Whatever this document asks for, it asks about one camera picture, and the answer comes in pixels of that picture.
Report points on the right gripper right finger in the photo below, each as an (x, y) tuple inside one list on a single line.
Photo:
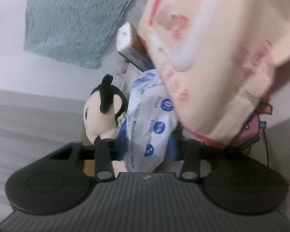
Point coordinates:
[(190, 169)]

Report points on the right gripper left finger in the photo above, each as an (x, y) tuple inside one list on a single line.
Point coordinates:
[(105, 152)]

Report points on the blue white tissue pack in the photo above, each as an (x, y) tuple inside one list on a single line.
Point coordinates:
[(149, 122)]

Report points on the black-haired plush doll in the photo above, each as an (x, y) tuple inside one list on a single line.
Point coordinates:
[(104, 106)]

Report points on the peach red plastic package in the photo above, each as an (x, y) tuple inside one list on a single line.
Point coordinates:
[(217, 58)]

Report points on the teal floral wall cloth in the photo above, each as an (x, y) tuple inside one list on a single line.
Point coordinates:
[(72, 31)]

